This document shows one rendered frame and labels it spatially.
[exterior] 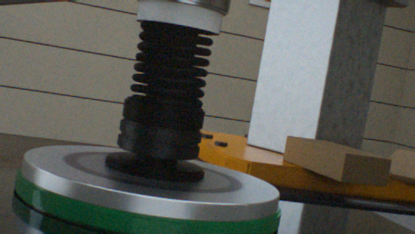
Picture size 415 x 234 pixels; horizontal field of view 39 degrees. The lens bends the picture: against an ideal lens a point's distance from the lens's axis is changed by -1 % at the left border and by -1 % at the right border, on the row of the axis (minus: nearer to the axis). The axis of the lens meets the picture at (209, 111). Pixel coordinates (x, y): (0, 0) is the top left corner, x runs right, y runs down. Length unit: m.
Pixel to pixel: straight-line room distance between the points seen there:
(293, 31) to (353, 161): 0.39
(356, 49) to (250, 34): 5.76
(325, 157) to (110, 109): 5.62
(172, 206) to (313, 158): 0.71
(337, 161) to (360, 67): 0.36
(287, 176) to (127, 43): 5.57
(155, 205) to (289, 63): 0.93
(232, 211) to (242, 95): 6.64
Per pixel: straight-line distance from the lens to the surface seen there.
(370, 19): 1.35
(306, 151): 1.11
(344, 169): 1.02
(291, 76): 1.29
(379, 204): 1.14
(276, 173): 1.09
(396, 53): 8.14
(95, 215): 0.40
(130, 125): 0.47
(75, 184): 0.41
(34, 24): 6.46
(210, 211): 0.40
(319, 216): 0.57
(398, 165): 1.28
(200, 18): 0.46
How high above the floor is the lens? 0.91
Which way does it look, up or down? 3 degrees down
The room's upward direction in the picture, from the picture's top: 10 degrees clockwise
